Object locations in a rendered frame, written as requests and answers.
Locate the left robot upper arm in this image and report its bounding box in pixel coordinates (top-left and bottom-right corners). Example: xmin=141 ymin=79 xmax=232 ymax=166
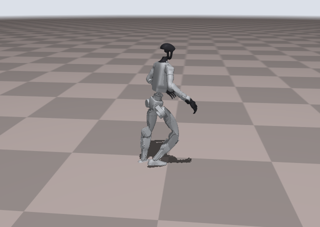
xmin=146 ymin=62 xmax=156 ymax=84

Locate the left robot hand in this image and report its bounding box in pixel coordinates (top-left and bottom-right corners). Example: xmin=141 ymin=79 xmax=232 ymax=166
xmin=166 ymin=90 xmax=176 ymax=99

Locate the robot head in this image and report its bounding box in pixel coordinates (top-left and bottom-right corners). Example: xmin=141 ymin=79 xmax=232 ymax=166
xmin=158 ymin=43 xmax=175 ymax=63

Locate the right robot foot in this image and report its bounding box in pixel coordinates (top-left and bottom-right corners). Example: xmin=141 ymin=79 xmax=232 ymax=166
xmin=147 ymin=159 xmax=167 ymax=166

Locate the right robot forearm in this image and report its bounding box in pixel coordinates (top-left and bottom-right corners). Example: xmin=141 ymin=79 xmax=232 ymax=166
xmin=171 ymin=83 xmax=191 ymax=102

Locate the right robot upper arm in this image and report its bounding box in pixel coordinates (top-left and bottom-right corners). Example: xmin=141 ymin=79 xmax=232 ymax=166
xmin=164 ymin=64 xmax=174 ymax=92

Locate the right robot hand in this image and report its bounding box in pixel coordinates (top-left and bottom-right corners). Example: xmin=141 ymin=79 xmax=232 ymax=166
xmin=185 ymin=98 xmax=197 ymax=114

